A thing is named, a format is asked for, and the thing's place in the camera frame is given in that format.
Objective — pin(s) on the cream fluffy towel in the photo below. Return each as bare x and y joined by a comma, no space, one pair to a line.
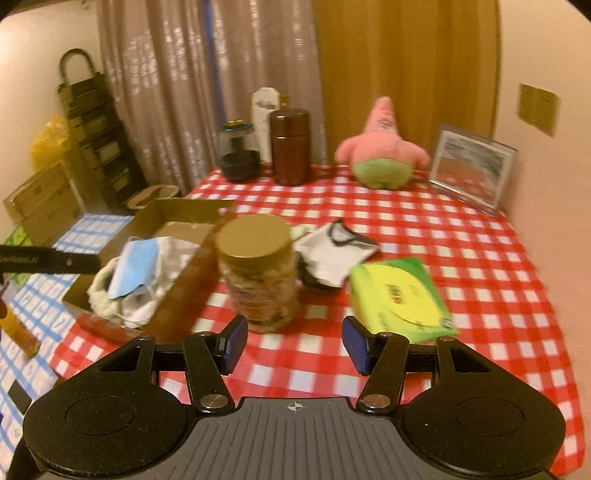
101,304

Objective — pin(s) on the beige curtain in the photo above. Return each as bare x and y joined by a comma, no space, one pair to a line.
179,69

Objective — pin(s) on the clear acrylic picture frame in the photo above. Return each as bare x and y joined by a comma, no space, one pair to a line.
472,168

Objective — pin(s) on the dark folding cart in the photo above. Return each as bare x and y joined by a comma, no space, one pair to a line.
100,134

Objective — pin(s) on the blue face mask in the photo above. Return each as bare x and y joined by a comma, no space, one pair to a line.
135,268

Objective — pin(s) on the red white checkered tablecloth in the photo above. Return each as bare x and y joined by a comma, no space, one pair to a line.
477,262

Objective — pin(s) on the brown cylindrical canister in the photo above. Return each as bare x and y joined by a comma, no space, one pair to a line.
290,138

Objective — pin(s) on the dark glass grinder jar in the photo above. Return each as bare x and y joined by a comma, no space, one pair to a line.
240,158

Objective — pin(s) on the left hand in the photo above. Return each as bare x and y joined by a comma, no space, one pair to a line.
17,331

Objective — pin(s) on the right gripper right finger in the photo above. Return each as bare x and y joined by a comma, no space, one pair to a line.
382,358

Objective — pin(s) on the wooden door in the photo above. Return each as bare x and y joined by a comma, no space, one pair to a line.
439,61

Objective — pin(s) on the blue white patterned cloth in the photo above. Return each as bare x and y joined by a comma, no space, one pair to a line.
38,305

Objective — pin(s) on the yellow plastic bag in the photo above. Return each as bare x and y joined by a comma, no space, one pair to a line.
52,144

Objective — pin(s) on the pink starfish plush toy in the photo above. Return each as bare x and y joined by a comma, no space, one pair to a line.
379,157

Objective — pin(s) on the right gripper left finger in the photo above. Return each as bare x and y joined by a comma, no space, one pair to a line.
208,358

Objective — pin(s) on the green tissue pack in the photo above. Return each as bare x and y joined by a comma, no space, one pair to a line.
399,296

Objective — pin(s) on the plastic jar gold lid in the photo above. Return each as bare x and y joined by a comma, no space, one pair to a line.
256,258

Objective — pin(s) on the small beige bin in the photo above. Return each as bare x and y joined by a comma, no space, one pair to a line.
141,199

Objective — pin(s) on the double wall socket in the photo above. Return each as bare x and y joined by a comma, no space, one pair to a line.
539,108

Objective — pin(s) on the brown cardboard box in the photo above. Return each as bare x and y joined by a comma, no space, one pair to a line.
193,220

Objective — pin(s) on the cardboard carton on floor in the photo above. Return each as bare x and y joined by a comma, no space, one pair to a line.
46,206

